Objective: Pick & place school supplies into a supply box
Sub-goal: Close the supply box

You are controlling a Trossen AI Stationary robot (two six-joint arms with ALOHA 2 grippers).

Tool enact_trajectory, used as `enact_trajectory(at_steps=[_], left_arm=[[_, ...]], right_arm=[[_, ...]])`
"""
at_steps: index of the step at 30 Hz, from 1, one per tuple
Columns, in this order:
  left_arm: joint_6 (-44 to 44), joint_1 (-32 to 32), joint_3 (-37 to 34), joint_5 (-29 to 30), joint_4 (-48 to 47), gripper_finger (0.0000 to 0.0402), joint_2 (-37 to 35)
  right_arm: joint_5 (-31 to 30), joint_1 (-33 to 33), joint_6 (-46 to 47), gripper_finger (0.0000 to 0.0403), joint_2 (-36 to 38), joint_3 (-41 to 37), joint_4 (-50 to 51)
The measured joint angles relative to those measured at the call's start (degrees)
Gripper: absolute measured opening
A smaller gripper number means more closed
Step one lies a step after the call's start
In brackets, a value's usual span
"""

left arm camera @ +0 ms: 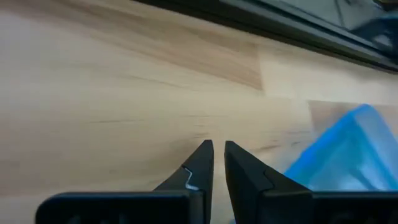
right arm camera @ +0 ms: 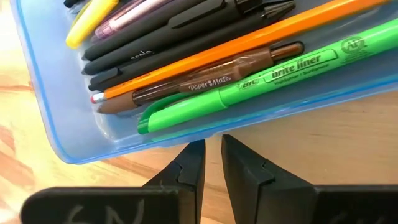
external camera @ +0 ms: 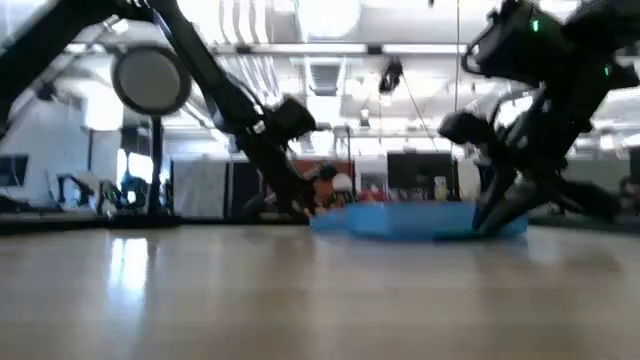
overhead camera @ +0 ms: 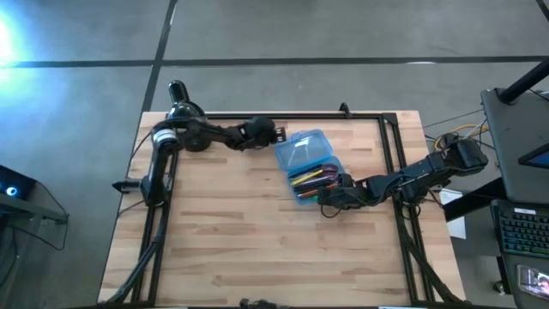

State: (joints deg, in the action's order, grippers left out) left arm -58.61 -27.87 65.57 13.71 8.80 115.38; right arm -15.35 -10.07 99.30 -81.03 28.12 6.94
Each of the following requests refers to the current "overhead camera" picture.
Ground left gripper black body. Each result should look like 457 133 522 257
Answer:
240 116 279 149

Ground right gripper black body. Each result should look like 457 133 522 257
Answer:
317 182 371 210

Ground blue plastic supply box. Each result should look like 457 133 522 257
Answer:
274 128 347 206

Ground orange pencil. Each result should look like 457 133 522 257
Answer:
296 183 341 200

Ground black pen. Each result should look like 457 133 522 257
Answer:
294 176 332 192
295 182 327 195

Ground colourful pens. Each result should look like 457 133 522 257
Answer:
299 162 341 185

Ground yellow wooden pencil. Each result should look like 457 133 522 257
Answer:
291 168 324 187

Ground white paper sheet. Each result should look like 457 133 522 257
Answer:
438 187 468 240

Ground black cart leg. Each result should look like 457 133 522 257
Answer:
443 178 507 222

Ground grey cart top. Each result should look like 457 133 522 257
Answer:
480 88 549 203

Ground black keyboard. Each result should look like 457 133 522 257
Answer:
490 198 549 259

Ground dark tablet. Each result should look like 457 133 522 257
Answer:
517 142 549 170

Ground smartphone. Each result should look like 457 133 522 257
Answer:
516 264 549 301

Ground black pole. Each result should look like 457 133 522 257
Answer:
498 58 549 105

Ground black stand with blue light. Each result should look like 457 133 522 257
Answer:
0 164 69 252

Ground black metal table frame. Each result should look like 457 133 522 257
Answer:
99 112 469 308

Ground black cable loop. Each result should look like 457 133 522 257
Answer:
319 203 345 220

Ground yellow cable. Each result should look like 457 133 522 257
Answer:
433 123 490 151

